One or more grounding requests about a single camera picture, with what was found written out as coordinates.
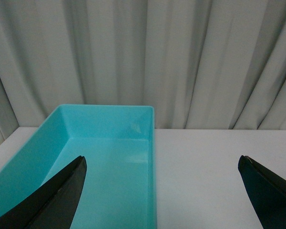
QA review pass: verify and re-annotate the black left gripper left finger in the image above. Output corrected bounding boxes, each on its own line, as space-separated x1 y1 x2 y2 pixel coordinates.
0 156 87 229

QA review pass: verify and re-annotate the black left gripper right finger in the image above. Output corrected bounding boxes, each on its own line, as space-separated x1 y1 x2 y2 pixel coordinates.
238 156 286 229

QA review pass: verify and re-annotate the turquoise plastic storage bin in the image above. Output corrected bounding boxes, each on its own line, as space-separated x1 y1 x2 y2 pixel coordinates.
0 104 157 229

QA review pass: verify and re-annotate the grey-white curtain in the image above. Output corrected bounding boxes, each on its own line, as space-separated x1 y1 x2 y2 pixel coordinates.
0 0 286 144

